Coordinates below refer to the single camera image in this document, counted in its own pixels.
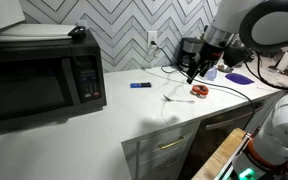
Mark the metal spoon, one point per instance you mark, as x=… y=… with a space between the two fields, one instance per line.
x=179 y=99

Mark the small black clip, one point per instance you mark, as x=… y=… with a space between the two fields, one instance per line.
x=77 y=33

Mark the white flat board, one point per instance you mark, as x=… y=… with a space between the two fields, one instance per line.
x=34 y=31

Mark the black microwave oven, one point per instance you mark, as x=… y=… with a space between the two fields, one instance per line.
x=34 y=83

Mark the purple plastic lid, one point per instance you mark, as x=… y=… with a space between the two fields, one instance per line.
x=239 y=79

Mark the orange heart cookie cutter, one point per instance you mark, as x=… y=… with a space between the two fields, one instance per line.
x=200 y=88

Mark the clear lunch box blue lid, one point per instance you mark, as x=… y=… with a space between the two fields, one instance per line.
x=212 y=74

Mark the dark dishwasher front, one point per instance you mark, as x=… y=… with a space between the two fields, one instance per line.
x=214 y=143

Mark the paper towel roll holder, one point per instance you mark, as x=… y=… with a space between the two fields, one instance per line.
x=285 y=61

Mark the wooden board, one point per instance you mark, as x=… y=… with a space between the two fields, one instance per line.
x=217 y=156

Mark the blue and black flat stick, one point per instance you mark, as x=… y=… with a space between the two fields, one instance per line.
x=140 y=85

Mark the white kitchen base cabinet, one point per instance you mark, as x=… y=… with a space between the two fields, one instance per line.
x=157 y=160

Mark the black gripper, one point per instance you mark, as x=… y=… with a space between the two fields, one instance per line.
x=210 y=53

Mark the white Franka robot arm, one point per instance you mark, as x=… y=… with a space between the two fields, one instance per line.
x=277 y=30

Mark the white wall outlet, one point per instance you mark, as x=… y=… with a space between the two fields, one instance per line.
x=152 y=37

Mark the black coffee maker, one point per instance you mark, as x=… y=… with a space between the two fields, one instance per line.
x=188 y=50

